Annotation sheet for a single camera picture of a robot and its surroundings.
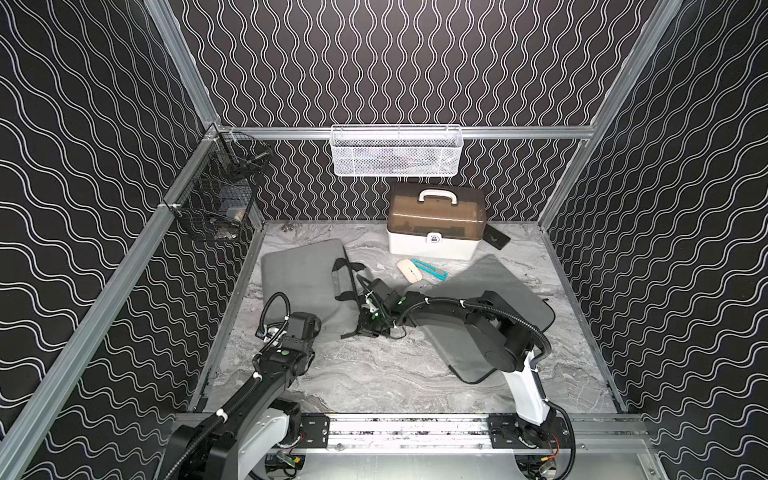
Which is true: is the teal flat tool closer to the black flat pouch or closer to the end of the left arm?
the black flat pouch

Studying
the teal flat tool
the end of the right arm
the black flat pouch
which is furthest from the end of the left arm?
the black flat pouch

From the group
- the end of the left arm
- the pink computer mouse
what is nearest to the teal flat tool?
the pink computer mouse

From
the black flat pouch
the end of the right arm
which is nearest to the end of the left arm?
the end of the right arm

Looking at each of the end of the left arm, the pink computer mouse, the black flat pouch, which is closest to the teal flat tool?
the pink computer mouse

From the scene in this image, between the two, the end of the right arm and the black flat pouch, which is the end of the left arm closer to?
the end of the right arm

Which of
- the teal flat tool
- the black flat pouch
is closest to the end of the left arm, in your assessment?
the teal flat tool

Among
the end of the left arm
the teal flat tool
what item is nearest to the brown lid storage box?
the teal flat tool

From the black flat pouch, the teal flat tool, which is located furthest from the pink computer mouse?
the black flat pouch

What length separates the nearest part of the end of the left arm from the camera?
24.6 inches

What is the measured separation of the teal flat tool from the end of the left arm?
48cm

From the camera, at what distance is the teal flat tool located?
1053 millimetres

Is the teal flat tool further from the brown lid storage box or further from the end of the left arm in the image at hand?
the end of the left arm

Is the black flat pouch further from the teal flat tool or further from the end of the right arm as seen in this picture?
the end of the right arm

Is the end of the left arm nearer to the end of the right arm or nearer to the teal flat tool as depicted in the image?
the end of the right arm
